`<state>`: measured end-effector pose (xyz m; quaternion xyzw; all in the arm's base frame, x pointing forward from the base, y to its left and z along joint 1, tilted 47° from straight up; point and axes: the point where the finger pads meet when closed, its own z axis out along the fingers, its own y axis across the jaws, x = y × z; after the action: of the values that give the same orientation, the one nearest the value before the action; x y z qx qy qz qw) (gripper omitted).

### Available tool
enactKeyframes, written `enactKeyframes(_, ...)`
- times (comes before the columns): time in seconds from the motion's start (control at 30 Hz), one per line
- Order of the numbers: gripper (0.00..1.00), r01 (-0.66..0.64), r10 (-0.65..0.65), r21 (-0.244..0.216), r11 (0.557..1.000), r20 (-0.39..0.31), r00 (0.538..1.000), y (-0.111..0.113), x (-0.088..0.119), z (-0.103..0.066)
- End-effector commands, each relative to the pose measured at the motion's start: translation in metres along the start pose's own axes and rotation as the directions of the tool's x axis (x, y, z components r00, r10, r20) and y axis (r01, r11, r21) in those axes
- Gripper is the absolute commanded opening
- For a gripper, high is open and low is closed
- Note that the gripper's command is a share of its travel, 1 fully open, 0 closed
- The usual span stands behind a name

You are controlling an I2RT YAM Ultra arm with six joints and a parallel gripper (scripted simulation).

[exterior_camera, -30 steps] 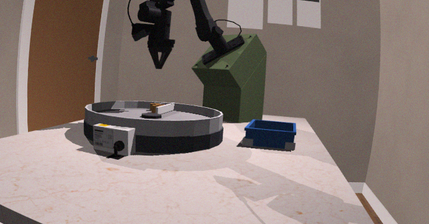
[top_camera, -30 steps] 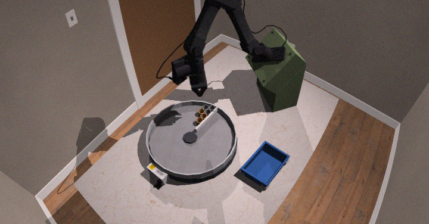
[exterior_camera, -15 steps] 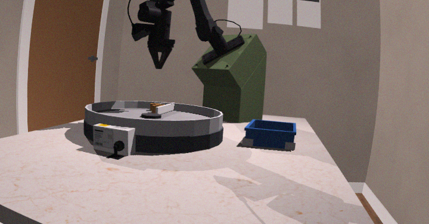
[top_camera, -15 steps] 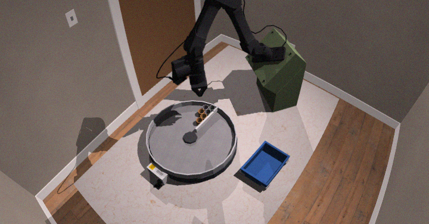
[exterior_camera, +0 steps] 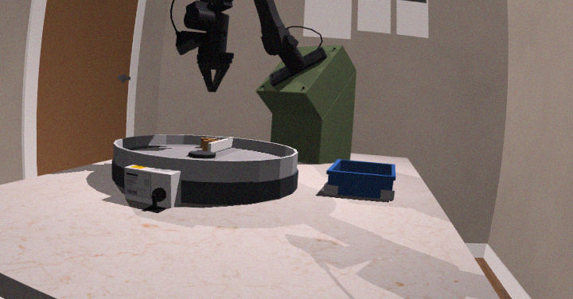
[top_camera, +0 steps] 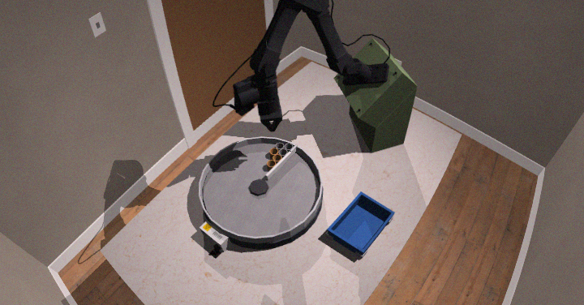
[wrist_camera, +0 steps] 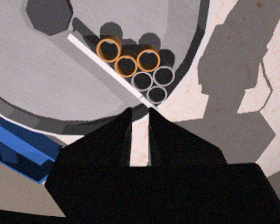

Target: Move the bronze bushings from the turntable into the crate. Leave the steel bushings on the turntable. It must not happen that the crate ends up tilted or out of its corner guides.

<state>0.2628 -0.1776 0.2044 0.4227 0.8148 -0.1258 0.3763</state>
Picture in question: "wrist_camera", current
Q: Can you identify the bronze bushing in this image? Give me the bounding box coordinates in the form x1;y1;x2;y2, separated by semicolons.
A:
115;51;138;77
137;45;160;72
96;35;122;62

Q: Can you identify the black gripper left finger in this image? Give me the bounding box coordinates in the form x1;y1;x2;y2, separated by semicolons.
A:
53;107;132;166

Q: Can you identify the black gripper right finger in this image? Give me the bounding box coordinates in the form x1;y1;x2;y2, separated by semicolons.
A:
149;107;227;166

